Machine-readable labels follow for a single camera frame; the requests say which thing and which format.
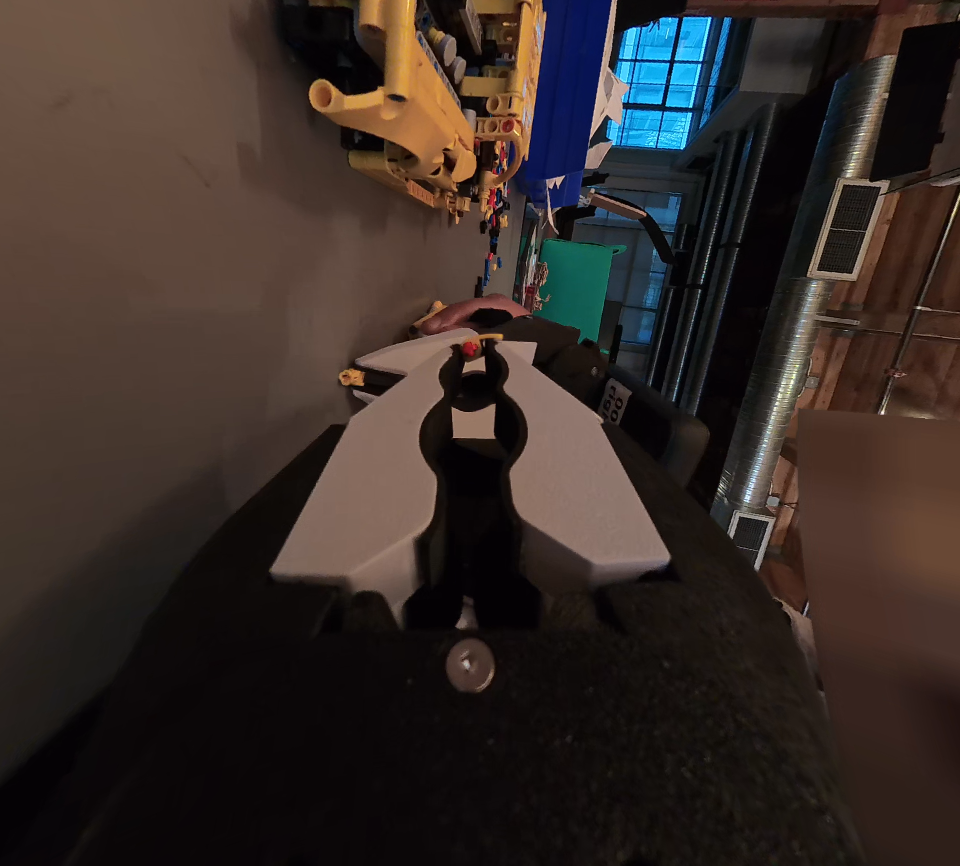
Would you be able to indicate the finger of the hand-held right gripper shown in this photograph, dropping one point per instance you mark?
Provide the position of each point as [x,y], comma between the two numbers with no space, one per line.
[397,356]
[364,397]

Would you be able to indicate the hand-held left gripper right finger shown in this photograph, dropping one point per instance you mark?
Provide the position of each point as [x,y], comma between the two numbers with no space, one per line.
[585,506]

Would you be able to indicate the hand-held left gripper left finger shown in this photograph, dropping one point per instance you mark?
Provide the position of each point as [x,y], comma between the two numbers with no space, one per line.
[352,506]

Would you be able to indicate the small yellow bush pin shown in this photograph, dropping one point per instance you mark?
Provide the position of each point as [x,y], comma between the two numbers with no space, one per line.
[351,377]

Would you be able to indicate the yellow brick subassembly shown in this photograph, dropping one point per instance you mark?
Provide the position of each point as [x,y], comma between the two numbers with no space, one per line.
[484,341]

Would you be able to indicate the pile of small coloured pins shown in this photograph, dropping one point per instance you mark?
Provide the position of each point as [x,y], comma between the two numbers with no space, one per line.
[495,228]

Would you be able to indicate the yellow toy brick car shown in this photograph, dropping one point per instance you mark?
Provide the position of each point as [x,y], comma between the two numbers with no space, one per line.
[420,93]

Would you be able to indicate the grey desk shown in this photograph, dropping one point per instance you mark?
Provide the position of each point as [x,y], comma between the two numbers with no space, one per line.
[150,205]

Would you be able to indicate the person's right hand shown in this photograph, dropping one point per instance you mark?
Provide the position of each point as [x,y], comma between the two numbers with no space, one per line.
[465,311]

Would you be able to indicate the white vent grille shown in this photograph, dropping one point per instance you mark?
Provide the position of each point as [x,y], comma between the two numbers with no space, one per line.
[751,539]
[847,228]

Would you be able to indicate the small brick model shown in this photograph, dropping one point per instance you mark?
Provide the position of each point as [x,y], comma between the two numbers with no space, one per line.
[536,284]

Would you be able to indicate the green carry box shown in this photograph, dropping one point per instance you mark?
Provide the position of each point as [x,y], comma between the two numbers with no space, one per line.
[577,288]

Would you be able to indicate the heap of white paper bags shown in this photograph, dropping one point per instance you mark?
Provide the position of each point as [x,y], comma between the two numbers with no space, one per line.
[607,100]

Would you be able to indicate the blue storage bin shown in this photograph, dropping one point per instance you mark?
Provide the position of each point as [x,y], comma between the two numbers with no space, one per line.
[577,18]

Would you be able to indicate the black hanging panel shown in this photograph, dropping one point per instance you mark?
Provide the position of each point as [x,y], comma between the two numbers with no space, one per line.
[919,100]

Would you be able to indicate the metal ventilation duct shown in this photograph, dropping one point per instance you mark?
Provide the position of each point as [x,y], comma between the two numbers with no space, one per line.
[810,326]

